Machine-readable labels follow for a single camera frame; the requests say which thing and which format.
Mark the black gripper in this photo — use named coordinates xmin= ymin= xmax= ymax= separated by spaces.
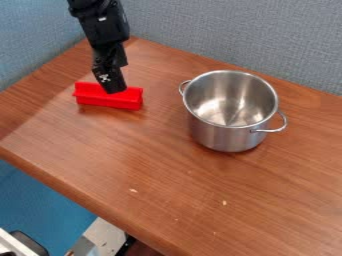
xmin=67 ymin=0 xmax=130 ymax=94

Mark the black chair part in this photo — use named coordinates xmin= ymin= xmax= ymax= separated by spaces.
xmin=11 ymin=230 xmax=50 ymax=256

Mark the red rectangular block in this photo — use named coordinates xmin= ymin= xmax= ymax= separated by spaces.
xmin=72 ymin=81 xmax=143 ymax=110

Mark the stainless steel pot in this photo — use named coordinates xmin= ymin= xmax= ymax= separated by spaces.
xmin=178 ymin=70 xmax=289 ymax=153

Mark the white object at corner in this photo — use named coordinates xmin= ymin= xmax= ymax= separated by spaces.
xmin=0 ymin=228 xmax=36 ymax=256

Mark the white table leg bracket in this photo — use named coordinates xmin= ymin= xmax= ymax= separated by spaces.
xmin=66 ymin=218 xmax=126 ymax=256

